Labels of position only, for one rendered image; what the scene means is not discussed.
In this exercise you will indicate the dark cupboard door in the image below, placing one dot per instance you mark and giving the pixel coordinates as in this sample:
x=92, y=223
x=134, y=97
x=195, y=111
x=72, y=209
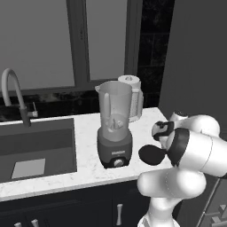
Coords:
x=74, y=212
x=10, y=217
x=130, y=204

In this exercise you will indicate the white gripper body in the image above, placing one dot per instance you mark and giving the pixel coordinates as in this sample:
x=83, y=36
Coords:
x=164, y=141

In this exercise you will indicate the grey framed window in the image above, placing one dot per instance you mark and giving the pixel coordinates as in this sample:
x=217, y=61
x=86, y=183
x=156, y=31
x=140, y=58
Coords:
x=79, y=41

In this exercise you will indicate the grey curved sink tap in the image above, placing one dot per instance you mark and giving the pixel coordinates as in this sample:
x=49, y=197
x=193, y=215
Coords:
x=17, y=88

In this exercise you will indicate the dark grey tall fridge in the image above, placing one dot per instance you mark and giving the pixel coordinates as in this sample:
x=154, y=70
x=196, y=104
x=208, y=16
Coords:
x=195, y=59

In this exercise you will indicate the dark grey sink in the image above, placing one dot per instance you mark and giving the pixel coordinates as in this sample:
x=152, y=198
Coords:
x=38, y=144

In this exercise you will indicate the grey blender with clear jug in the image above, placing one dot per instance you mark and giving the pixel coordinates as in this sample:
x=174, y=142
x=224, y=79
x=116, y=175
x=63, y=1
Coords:
x=114, y=142

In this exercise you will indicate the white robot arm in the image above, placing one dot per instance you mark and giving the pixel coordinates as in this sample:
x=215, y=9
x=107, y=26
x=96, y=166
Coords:
x=183, y=183

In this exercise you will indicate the white paper towel roll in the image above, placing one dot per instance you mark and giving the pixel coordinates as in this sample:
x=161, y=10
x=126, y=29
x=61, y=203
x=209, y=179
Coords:
x=136, y=100

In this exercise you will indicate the black blender lid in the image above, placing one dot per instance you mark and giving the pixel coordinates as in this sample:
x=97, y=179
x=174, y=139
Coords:
x=150, y=155

